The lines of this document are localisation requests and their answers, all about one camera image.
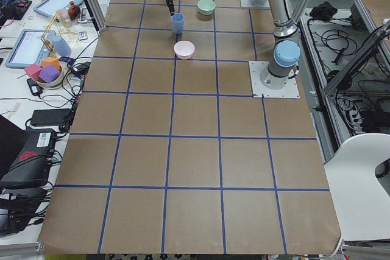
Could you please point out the green bowl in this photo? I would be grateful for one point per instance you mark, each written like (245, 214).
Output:
(206, 7)

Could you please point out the pink bowl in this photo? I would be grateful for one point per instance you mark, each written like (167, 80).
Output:
(184, 50)

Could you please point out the pink cup on desk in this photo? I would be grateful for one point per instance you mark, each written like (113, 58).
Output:
(63, 13)

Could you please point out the blue cup on desk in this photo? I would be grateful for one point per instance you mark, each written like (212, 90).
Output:
(61, 46)

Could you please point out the far teach pendant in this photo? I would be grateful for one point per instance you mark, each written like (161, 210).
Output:
(48, 8)

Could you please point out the teach pendant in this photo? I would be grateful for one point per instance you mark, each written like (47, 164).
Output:
(48, 8)
(27, 50)

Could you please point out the bowl of foam blocks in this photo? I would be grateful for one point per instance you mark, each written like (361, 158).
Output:
(48, 75)

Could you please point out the near teach pendant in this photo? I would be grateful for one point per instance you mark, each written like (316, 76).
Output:
(27, 50)

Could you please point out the black power adapter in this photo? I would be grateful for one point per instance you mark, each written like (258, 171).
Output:
(34, 87)

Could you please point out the black laptop bag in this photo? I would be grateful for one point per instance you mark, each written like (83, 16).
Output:
(32, 165)

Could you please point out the white chair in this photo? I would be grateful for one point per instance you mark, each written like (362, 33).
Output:
(361, 202)

